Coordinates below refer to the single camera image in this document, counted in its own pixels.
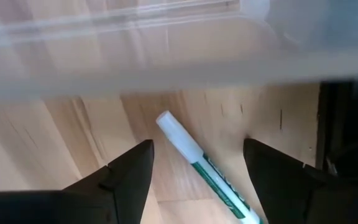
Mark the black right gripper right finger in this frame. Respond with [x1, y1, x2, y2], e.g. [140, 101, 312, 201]
[243, 138, 354, 224]

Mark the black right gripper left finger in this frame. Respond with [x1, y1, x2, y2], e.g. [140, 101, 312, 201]
[62, 139, 155, 224]

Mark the green Expo marker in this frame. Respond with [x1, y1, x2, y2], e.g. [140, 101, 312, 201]
[155, 110, 265, 224]

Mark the clear plastic bin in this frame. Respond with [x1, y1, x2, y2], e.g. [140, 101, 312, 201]
[0, 0, 358, 101]

